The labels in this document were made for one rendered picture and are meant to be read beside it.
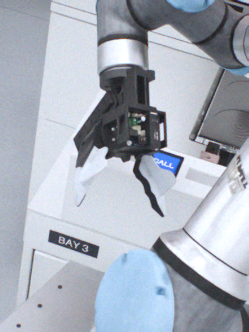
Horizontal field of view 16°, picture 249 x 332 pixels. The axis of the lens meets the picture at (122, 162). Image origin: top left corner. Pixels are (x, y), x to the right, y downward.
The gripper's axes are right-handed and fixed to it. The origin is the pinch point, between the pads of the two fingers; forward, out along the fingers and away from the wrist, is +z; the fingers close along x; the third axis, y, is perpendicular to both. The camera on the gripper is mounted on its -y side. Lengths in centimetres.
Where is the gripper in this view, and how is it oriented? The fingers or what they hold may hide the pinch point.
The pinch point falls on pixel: (118, 214)
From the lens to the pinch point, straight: 121.9
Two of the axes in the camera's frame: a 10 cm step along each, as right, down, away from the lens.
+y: 5.9, -2.3, -7.7
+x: 8.1, 1.4, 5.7
